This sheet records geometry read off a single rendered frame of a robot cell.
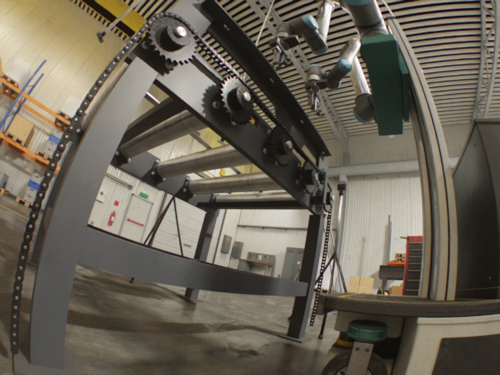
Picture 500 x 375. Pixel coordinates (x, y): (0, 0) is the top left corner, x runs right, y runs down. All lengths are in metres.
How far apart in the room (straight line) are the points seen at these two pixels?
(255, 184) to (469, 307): 1.13
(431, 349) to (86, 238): 0.74
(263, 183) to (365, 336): 0.94
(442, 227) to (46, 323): 0.99
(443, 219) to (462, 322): 0.33
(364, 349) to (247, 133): 0.78
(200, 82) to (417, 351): 0.90
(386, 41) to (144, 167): 1.55
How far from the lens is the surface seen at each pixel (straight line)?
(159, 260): 0.58
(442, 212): 0.77
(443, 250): 0.74
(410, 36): 9.70
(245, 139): 0.83
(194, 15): 0.88
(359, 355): 0.62
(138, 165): 1.60
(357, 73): 1.80
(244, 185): 1.33
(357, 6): 1.14
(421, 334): 0.55
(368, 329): 0.59
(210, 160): 1.14
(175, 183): 1.73
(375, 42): 1.04
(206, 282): 0.68
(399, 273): 5.69
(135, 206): 10.31
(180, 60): 0.66
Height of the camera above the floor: 0.35
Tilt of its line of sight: 20 degrees up
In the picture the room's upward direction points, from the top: 13 degrees clockwise
